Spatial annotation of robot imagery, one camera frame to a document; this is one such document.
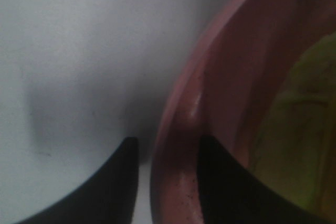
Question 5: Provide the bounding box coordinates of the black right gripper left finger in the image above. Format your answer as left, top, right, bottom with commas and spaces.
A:
23, 137, 139, 224

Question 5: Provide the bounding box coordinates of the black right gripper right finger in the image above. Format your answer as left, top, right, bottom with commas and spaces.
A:
197, 135, 326, 224

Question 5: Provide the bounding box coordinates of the pink round plate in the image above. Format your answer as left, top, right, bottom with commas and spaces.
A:
150, 0, 335, 223

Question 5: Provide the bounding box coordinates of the sandwich with lettuce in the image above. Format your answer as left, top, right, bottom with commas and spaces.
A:
249, 34, 335, 222

